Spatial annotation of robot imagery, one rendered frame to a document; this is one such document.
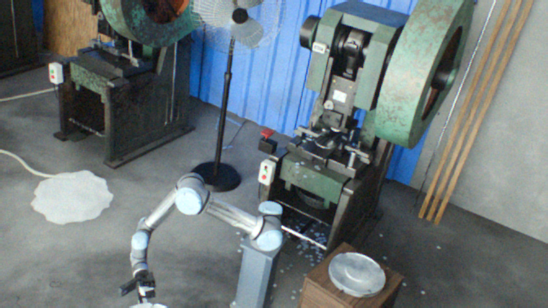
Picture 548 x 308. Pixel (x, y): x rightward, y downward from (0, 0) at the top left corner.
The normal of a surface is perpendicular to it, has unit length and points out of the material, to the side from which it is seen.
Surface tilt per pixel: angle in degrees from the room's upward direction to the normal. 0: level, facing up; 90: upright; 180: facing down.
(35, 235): 0
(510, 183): 90
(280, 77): 90
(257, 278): 90
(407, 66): 74
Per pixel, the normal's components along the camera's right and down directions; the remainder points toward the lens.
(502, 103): -0.49, 0.37
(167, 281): 0.16, -0.85
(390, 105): -0.51, 0.56
